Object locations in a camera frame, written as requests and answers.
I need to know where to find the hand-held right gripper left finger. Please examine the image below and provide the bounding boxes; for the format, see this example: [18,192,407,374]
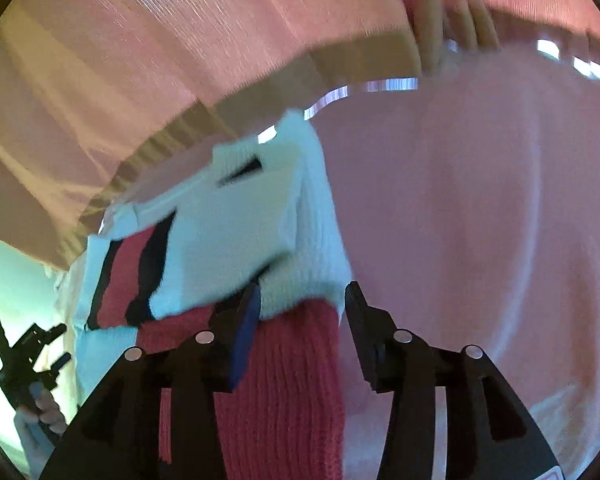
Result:
[40,284,263,480]

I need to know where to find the white knit sweater red stripes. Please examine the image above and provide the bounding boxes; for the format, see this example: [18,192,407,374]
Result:
[55,110,354,480]

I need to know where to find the person's left hand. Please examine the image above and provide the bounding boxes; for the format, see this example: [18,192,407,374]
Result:
[14,382,69,443]

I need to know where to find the pink curtain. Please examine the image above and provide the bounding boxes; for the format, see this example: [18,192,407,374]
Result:
[0,0,600,273]

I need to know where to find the brown striped fabric band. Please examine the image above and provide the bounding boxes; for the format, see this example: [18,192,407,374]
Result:
[75,30,423,246]

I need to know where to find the person's left forearm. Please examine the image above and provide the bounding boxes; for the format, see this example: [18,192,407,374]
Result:
[14,412,61,478]

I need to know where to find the pink blanket with white bows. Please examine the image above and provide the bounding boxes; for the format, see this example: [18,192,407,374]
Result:
[300,42,600,480]

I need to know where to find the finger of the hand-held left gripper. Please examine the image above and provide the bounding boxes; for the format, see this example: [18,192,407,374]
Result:
[41,353,73,387]
[26,324,68,357]

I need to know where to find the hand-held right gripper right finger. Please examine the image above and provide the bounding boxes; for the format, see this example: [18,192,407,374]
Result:
[344,281,564,480]

